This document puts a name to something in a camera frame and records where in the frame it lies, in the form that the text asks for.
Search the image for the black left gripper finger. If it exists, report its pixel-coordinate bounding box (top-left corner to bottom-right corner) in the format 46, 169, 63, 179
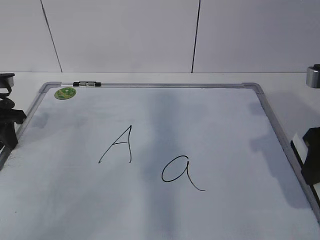
301, 127, 320, 186

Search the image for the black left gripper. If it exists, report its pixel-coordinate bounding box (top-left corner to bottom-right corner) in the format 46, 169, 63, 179
0, 97, 27, 150

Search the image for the white board eraser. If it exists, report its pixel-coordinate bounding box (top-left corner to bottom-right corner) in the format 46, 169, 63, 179
290, 133, 320, 204

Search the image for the round green sticker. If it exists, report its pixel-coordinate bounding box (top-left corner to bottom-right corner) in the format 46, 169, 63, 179
54, 87, 77, 100

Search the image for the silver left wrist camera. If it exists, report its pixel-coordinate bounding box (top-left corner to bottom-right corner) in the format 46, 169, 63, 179
0, 73, 15, 89

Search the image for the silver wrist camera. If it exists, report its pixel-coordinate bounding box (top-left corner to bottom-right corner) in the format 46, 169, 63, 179
0, 73, 15, 89
306, 63, 320, 89

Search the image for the white board with grey frame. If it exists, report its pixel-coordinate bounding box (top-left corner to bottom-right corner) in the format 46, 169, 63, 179
0, 84, 320, 240

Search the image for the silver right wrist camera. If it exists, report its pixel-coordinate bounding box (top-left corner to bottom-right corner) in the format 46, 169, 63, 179
306, 63, 320, 89

